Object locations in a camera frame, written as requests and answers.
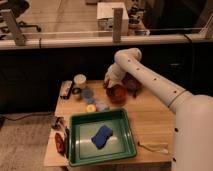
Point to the yellow small round object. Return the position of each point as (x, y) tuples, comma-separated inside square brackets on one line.
[(91, 108)]

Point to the dark red grape bunch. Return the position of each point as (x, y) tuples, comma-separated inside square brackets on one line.
[(118, 94)]

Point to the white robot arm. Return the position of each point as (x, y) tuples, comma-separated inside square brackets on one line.
[(193, 128)]

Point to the black white rectangular box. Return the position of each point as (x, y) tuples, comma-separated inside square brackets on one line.
[(65, 89)]

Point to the green plastic tray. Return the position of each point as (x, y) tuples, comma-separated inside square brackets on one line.
[(84, 126)]

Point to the white cardboard box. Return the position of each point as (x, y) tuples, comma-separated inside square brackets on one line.
[(105, 13)]

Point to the light blue small object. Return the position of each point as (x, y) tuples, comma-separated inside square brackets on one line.
[(101, 106)]

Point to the blue sponge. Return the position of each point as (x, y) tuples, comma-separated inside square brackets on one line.
[(101, 137)]

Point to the black marker pen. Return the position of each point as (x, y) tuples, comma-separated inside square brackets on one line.
[(66, 140)]

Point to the dark purple bowl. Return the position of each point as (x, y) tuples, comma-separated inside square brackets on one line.
[(131, 83)]

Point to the pale yellow banana peel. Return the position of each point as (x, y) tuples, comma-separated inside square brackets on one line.
[(155, 147)]

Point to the blue round lid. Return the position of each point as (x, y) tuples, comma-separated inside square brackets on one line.
[(88, 95)]

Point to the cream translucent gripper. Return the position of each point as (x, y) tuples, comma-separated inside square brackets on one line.
[(108, 83)]

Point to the small metallic clutter object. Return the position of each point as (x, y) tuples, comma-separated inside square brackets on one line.
[(58, 123)]

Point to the red orange bowl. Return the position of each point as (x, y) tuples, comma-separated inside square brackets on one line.
[(109, 92)]

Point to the white cup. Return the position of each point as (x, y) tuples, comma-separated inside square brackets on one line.
[(80, 81)]

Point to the black office chair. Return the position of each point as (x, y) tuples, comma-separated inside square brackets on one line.
[(18, 7)]

